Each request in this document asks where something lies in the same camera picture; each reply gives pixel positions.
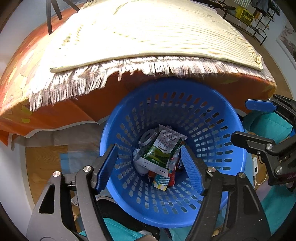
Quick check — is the red medicine box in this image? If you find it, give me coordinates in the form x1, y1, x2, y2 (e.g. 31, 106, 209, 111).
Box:
147, 151, 185, 187

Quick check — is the white power adapter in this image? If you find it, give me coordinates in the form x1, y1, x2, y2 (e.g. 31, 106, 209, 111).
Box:
251, 156, 259, 176

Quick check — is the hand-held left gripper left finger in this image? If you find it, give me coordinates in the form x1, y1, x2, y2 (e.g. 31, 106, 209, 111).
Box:
26, 144, 119, 241

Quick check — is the black metal rack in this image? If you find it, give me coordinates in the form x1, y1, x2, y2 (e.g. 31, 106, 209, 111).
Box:
206, 0, 278, 45

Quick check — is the black tripod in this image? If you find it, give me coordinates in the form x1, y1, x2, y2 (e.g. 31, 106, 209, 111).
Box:
45, 0, 80, 35

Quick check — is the blue plastic basket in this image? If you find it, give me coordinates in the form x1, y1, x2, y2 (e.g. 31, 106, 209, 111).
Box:
99, 77, 248, 229

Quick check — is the yellow crate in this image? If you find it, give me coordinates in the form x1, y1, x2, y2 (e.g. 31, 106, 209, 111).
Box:
235, 6, 255, 26

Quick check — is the orange floral tablecloth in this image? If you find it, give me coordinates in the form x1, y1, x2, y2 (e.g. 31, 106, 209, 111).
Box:
0, 2, 277, 144

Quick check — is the white wristband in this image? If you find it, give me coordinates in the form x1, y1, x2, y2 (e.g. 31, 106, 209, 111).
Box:
138, 130, 160, 147

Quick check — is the framed wall picture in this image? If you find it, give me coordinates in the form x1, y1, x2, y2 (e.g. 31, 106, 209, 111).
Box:
276, 23, 296, 56

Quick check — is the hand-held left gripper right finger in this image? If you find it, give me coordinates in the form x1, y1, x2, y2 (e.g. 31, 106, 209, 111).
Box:
180, 146, 271, 241

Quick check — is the striped fringed mat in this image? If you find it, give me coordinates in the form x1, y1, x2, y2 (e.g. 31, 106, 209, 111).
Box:
29, 0, 264, 112

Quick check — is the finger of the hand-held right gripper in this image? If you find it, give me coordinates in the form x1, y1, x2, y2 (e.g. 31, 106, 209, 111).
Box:
231, 131, 296, 186
245, 95, 296, 126

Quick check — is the green white milk carton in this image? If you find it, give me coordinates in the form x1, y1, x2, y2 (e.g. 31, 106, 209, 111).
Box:
139, 125, 188, 175

